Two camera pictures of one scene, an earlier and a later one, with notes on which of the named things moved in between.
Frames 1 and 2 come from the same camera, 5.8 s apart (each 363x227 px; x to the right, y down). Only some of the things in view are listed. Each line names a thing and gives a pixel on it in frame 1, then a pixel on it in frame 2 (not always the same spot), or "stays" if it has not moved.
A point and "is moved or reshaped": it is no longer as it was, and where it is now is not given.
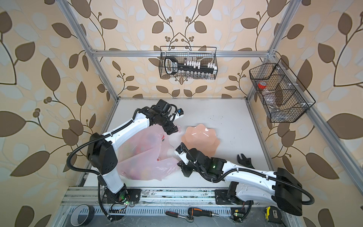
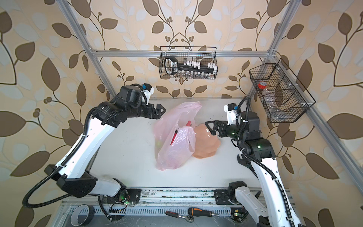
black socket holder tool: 172,65 stays
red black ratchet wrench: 189,218 stays
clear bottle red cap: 262,85 stays
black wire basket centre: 188,62 stays
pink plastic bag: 149,154 is moved or reshaped
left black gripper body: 168,126 to 142,111
